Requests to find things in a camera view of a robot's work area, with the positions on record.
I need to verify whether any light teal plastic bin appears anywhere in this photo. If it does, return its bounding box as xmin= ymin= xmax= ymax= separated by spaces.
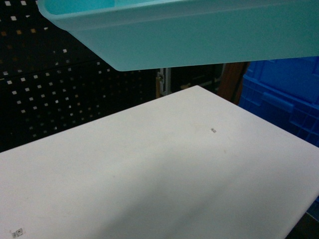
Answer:
xmin=37 ymin=0 xmax=319 ymax=71

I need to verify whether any large blue plastic crate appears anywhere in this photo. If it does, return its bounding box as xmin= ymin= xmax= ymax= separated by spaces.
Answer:
xmin=239 ymin=57 xmax=319 ymax=146

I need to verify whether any aluminium frame post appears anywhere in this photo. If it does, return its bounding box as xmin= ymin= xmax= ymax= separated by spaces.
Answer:
xmin=156 ymin=68 xmax=171 ymax=98

